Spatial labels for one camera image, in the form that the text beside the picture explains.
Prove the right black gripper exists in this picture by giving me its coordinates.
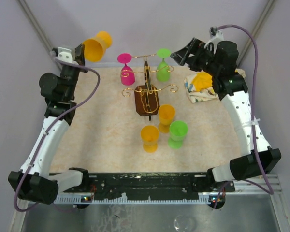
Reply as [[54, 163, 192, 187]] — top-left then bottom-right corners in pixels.
[[169, 38, 219, 77]]

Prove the orange wine glass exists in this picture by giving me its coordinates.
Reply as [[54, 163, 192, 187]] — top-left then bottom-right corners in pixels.
[[141, 125, 159, 153], [158, 104, 175, 133], [83, 31, 113, 62]]

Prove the green wine glass back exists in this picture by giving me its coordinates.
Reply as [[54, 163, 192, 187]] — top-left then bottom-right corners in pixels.
[[156, 48, 171, 82]]

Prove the green wine glass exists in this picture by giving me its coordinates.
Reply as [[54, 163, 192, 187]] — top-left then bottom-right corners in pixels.
[[168, 120, 188, 149], [156, 48, 171, 82]]

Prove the pink wine glass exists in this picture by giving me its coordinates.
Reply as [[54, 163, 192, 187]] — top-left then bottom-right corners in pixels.
[[117, 53, 135, 86]]

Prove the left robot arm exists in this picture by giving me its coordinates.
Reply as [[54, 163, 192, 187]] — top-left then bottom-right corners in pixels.
[[8, 44, 91, 212]]

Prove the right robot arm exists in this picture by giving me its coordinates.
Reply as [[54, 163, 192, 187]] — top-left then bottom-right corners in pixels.
[[171, 38, 281, 191]]

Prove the green wine glass front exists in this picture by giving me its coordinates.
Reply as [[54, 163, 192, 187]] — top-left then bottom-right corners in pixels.
[[168, 120, 188, 149]]

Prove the orange wine glass front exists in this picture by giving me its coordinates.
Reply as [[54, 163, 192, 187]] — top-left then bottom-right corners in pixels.
[[141, 125, 159, 153]]

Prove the yellow patterned cloth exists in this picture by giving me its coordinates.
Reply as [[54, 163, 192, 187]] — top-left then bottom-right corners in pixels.
[[184, 69, 246, 103]]

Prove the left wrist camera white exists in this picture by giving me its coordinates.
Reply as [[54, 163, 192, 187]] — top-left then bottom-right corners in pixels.
[[50, 47, 76, 64]]

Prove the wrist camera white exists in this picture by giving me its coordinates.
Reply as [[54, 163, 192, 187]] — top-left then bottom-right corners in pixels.
[[50, 47, 76, 64], [209, 27, 224, 46]]

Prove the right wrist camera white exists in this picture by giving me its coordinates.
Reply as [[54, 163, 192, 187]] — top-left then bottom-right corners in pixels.
[[209, 27, 224, 46]]

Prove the gold wire glass rack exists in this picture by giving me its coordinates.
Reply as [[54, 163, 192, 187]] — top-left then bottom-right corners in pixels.
[[121, 53, 178, 121]]

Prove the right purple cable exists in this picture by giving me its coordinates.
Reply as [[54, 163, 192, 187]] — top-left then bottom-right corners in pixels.
[[217, 24, 274, 210]]

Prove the white cable duct strip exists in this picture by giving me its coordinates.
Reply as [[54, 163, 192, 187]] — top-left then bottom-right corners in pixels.
[[55, 194, 215, 204]]

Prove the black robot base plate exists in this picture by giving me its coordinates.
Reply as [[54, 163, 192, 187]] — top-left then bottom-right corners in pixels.
[[65, 172, 235, 201]]

